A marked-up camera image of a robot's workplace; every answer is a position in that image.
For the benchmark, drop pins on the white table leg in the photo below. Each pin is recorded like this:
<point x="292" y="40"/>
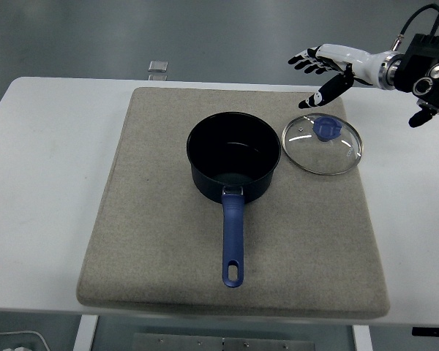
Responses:
<point x="362" y="340"/>
<point x="85" y="334"/>

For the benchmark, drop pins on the grey metal plate with screws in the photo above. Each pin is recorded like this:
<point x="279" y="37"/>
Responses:
<point x="190" y="343"/>

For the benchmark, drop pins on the white tray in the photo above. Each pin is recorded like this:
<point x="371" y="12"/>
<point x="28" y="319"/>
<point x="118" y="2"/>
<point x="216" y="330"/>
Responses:
<point x="25" y="338"/>

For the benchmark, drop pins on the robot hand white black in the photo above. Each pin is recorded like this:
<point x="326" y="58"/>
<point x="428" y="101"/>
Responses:
<point x="362" y="64"/>

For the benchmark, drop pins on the small metal floor socket plate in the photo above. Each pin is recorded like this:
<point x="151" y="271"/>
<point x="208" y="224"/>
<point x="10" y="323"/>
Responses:
<point x="157" y="77"/>

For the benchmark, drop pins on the black bar under table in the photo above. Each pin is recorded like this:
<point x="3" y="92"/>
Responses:
<point x="433" y="331"/>

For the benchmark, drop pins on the beige fabric mat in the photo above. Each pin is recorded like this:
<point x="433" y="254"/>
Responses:
<point x="150" y="219"/>

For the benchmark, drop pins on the large metal floor socket plate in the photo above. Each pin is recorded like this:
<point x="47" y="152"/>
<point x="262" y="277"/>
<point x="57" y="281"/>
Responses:
<point x="157" y="66"/>

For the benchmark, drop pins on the glass pot lid blue knob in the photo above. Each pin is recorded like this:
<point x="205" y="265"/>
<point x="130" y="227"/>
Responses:
<point x="327" y="128"/>

